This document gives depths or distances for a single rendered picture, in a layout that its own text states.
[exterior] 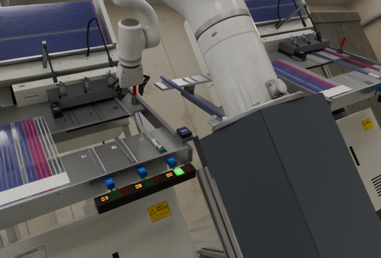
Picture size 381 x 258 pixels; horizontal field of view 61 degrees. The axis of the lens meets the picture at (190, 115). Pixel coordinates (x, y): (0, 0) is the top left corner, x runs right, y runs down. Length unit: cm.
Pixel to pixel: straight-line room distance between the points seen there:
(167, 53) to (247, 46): 449
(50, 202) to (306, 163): 77
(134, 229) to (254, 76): 98
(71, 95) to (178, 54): 377
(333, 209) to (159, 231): 97
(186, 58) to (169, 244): 406
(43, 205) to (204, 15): 73
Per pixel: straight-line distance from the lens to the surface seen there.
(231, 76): 60
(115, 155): 119
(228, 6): 64
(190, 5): 66
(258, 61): 61
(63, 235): 139
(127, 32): 117
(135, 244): 142
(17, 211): 108
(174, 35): 533
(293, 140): 55
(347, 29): 574
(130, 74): 127
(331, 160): 61
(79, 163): 118
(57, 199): 108
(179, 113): 473
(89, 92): 154
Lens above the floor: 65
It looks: 9 degrees up
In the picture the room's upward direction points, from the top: 20 degrees counter-clockwise
